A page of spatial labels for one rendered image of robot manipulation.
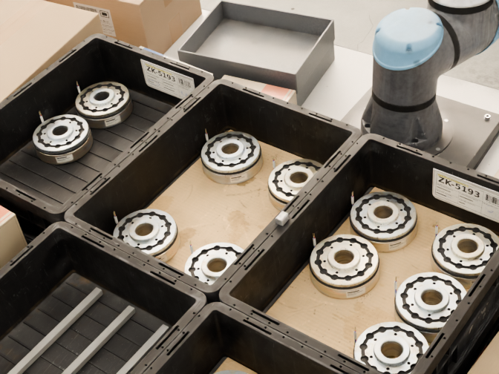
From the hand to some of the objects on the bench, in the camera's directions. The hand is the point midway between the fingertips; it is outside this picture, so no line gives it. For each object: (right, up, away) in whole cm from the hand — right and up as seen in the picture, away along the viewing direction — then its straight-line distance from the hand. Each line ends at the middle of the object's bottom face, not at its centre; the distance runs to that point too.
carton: (-69, -13, +57) cm, 90 cm away
